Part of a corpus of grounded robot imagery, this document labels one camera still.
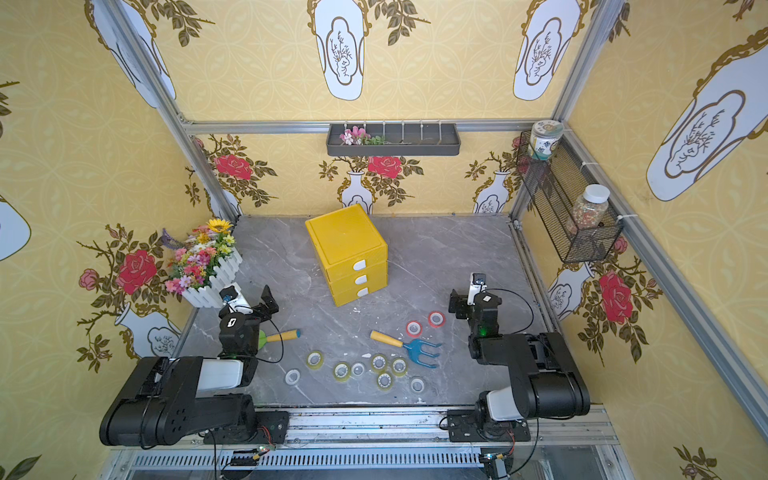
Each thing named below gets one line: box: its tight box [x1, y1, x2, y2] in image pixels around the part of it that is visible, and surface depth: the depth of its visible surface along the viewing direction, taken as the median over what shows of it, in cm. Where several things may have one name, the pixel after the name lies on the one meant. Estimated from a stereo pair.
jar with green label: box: [528, 119, 565, 161], surface depth 87 cm
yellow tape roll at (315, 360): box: [306, 350, 325, 370], surface depth 86 cm
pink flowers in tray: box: [339, 125, 385, 146], surface depth 89 cm
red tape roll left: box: [406, 320, 423, 338], surface depth 92 cm
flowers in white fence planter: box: [162, 218, 243, 309], surface depth 92 cm
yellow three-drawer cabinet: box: [305, 204, 388, 307], surface depth 88 cm
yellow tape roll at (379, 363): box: [370, 353, 388, 375], surface depth 85 cm
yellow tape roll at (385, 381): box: [376, 371, 395, 391], surface depth 82 cm
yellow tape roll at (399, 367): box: [392, 358, 408, 377], surface depth 85 cm
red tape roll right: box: [428, 311, 446, 329], surface depth 94 cm
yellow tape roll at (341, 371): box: [333, 361, 351, 383], surface depth 84 cm
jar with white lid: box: [573, 183, 611, 229], surface depth 66 cm
